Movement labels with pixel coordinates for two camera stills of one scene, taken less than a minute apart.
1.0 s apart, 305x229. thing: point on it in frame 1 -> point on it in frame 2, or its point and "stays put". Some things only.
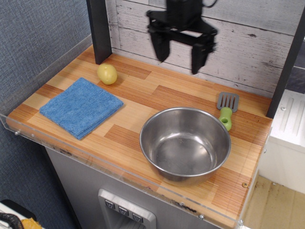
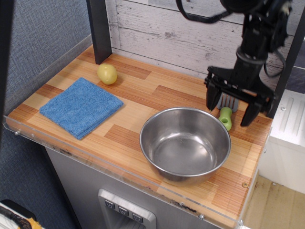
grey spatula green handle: [228, 102] stays put
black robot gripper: [182, 22] -> [243, 79]
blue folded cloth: [80, 106] stays put
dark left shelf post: [98, 19] stays put
